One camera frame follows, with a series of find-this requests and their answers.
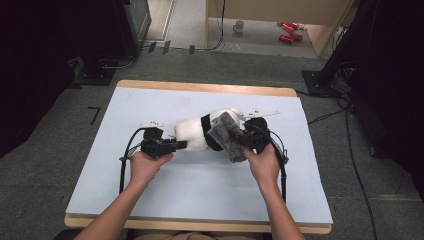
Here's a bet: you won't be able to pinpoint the pale blue table mat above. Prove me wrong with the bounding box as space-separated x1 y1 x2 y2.
65 86 334 225

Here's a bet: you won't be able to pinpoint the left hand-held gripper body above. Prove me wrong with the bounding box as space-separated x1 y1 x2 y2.
139 121 175 159

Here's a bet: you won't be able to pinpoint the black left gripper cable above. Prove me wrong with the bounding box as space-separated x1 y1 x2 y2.
118 127 148 195

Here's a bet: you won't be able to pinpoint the grey fluffy cloth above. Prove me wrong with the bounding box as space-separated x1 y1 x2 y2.
206 111 249 164

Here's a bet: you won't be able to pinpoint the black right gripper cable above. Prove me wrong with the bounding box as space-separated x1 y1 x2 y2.
254 123 288 204

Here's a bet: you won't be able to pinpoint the dark curtain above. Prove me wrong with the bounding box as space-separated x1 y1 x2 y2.
0 0 116 160
349 0 424 202

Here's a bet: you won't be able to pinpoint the light wooden shelf unit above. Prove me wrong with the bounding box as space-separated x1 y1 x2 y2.
204 0 355 58

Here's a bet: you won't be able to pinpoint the angled black tape mark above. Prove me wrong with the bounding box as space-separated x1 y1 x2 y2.
87 105 102 126

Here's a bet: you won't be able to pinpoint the long black floor cable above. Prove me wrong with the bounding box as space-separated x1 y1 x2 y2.
307 107 378 240

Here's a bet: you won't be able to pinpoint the black metal stand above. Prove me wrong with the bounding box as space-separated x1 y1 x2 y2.
301 0 368 98

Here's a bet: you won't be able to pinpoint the thin grey gripper cable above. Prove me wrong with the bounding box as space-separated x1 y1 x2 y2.
269 130 290 165

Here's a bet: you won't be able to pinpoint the person's beige trousers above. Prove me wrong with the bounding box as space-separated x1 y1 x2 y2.
133 232 264 240

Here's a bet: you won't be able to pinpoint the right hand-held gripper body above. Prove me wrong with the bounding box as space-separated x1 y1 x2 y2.
237 109 282 155

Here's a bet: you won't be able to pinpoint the person's right hand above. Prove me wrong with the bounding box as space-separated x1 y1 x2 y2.
241 143 282 190

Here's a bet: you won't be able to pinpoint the black stand base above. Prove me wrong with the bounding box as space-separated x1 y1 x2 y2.
71 56 116 87

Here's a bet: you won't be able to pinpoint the person's left hand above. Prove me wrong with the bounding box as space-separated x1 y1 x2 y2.
129 150 175 189

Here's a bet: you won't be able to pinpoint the dark cabinet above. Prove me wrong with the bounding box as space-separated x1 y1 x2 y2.
111 0 153 60

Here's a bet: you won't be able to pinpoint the hanging black cable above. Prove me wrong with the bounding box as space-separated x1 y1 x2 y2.
205 0 226 52

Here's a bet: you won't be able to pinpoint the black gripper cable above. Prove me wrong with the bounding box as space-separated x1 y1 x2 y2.
254 123 288 204
118 127 148 195

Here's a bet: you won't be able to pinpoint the panda plush toy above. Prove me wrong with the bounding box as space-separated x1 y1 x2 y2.
173 107 248 153

